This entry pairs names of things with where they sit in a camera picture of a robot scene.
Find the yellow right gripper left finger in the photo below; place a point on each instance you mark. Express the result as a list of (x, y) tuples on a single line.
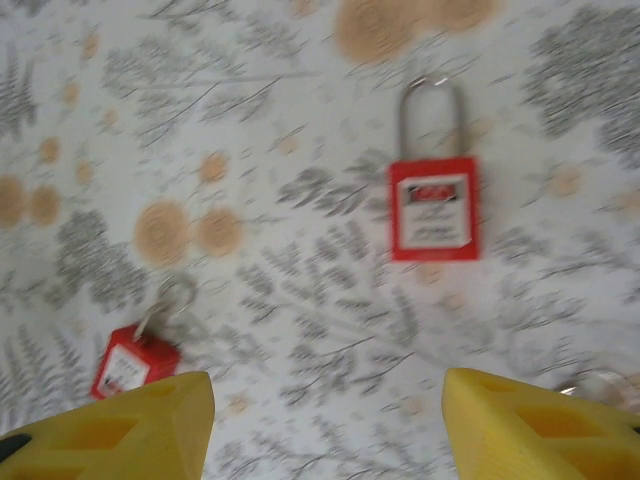
[(115, 435)]

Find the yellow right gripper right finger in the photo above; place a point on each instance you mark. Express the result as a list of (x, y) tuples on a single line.
[(500, 430)]

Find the red padlock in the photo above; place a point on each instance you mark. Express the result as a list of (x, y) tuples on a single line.
[(160, 360), (400, 240)]

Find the clear glass object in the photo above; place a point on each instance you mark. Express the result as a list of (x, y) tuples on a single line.
[(607, 380)]

